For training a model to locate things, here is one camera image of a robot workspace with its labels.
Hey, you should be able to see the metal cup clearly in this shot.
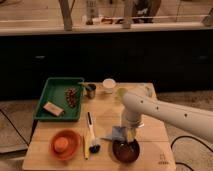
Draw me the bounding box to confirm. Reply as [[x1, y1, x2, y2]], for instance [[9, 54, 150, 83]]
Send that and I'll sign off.
[[85, 84, 96, 99]]

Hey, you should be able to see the green translucent cup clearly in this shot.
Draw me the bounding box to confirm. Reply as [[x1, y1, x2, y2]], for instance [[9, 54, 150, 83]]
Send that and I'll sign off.
[[116, 88, 127, 101]]

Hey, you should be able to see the tan wooden block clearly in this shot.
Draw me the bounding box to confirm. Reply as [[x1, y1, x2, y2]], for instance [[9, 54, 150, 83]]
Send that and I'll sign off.
[[43, 102, 64, 116]]

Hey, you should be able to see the orange round object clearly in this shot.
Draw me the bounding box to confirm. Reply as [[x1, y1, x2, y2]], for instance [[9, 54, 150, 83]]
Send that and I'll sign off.
[[54, 137, 68, 153]]

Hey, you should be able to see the bunch of red grapes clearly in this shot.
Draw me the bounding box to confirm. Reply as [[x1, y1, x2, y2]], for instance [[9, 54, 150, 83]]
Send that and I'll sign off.
[[65, 88, 77, 108]]

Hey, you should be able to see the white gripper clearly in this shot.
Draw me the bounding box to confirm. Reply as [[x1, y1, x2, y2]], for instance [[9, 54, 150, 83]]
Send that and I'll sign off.
[[121, 111, 144, 143]]

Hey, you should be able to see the black white dish brush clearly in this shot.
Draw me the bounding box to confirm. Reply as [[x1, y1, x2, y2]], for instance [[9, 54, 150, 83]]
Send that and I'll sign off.
[[87, 112, 101, 154]]

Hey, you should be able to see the black cable left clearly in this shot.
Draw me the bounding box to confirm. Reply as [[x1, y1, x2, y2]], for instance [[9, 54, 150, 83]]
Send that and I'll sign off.
[[0, 108, 31, 147]]

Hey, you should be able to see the yellow stick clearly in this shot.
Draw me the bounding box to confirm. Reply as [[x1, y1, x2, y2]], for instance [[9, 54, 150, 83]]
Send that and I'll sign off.
[[84, 133, 89, 160]]

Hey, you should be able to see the white cup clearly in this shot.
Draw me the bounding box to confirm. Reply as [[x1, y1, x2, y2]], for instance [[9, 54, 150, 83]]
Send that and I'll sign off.
[[102, 78, 116, 93]]

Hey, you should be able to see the green plastic tray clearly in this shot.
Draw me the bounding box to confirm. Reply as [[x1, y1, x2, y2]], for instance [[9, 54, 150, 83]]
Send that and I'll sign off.
[[34, 77, 84, 122]]

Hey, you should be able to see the black cable right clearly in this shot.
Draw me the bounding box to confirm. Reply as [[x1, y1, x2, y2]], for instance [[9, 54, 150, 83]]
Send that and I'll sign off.
[[170, 134, 213, 171]]

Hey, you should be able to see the black cable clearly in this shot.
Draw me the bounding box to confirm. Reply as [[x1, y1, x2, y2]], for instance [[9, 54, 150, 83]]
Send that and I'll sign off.
[[0, 108, 31, 147], [170, 134, 213, 171]]

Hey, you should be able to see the orange bowl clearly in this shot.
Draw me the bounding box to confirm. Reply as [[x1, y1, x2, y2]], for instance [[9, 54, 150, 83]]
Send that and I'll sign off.
[[49, 129, 81, 161]]

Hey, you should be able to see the dark purple bowl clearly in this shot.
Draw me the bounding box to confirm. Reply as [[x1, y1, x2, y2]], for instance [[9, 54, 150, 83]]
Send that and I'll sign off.
[[112, 139, 140, 163]]

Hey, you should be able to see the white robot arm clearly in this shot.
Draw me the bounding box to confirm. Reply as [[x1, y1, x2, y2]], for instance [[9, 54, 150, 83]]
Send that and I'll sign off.
[[121, 87, 213, 143]]

